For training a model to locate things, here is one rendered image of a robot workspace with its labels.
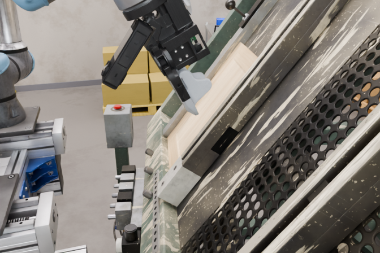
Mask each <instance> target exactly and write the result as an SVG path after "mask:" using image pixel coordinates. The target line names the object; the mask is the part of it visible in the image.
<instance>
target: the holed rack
mask: <svg viewBox="0 0 380 253"><path fill-rule="evenodd" d="M158 183H159V169H158V170H157V171H156V173H155V174H154V175H153V234H152V253H161V247H160V201H159V197H158Z"/></svg>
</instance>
